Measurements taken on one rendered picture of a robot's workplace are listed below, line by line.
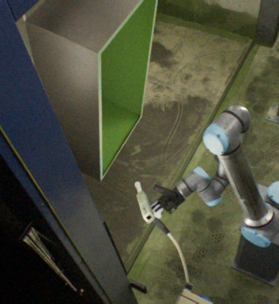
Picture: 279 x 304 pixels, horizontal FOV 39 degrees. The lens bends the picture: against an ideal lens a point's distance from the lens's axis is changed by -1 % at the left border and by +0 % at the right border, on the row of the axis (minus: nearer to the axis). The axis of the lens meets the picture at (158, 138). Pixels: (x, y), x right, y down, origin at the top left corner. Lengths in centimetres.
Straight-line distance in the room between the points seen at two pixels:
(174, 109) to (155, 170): 64
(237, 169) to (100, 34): 81
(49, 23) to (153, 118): 186
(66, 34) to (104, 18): 18
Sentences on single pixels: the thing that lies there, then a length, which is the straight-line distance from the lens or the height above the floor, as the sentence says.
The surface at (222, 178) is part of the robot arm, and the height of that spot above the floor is 85.
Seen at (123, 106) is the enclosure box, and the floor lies 50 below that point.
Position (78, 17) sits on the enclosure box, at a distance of 180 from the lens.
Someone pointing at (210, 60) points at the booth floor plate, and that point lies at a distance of 392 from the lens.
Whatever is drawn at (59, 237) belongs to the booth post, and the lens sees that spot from 131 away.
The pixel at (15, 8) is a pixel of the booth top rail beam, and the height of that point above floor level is 225.
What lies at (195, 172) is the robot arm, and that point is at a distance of 207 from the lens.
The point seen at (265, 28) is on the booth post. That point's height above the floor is 22.
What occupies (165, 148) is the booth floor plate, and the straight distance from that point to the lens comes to 324.
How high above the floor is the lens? 269
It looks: 53 degrees down
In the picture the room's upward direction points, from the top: 7 degrees counter-clockwise
